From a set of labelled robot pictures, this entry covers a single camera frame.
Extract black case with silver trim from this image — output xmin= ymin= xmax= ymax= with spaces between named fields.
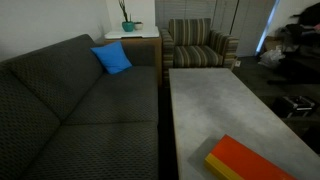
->
xmin=271 ymin=95 xmax=317 ymax=119

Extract blue throw pillow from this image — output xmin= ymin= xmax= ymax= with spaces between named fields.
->
xmin=89 ymin=40 xmax=133 ymax=75

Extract white plastic bag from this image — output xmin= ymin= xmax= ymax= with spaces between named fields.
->
xmin=258 ymin=46 xmax=285 ymax=70

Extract black cluttered chair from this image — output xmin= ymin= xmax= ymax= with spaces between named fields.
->
xmin=266 ymin=2 xmax=320 ymax=85

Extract striped armchair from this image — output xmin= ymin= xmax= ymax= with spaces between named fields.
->
xmin=159 ymin=17 xmax=240 ymax=88

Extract dark gray fabric sofa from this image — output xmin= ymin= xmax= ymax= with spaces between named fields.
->
xmin=0 ymin=33 xmax=163 ymax=180

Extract gray window blinds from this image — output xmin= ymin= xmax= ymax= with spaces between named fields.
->
xmin=154 ymin=0 xmax=218 ymax=30

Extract wooden side table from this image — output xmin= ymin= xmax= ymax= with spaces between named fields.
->
xmin=103 ymin=35 xmax=163 ymax=88

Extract teal pot with plant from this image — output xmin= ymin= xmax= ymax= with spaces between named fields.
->
xmin=118 ymin=0 xmax=135 ymax=33

